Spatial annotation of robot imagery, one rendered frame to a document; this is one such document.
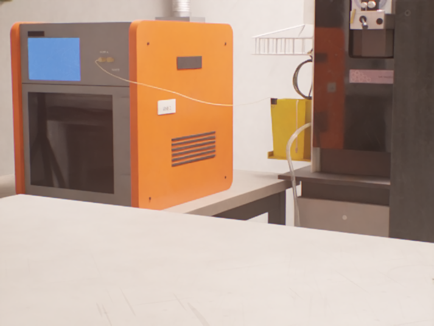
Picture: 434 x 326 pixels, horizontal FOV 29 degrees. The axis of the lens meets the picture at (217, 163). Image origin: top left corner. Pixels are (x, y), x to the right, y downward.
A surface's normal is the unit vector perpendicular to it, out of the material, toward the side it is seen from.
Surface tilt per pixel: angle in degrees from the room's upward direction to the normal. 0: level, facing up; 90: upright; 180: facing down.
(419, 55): 90
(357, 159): 90
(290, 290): 0
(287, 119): 93
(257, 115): 90
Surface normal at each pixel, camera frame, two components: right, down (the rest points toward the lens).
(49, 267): 0.00, -0.99
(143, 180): 0.86, 0.07
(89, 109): -0.50, 0.12
